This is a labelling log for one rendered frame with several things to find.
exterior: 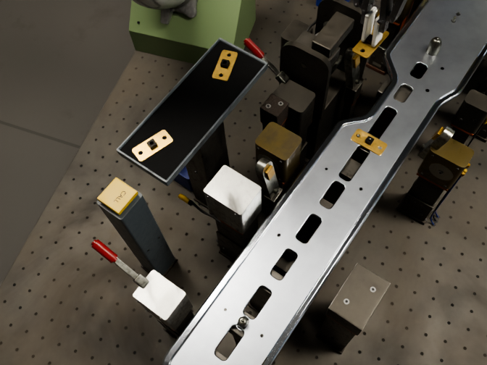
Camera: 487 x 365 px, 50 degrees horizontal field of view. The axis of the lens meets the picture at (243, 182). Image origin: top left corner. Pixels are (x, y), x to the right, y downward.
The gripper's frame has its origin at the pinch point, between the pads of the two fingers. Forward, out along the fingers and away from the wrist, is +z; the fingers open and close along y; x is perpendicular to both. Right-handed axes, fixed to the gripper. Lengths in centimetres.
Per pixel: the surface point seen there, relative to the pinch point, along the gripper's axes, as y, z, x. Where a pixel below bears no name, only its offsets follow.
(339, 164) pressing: 3.6, 31.8, -13.1
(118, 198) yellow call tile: -23, 14, -55
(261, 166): -6.3, 20.5, -29.4
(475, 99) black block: 19.8, 33.7, 24.1
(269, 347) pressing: 17, 33, -57
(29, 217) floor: -117, 124, -68
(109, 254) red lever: -18, 19, -64
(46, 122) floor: -149, 122, -29
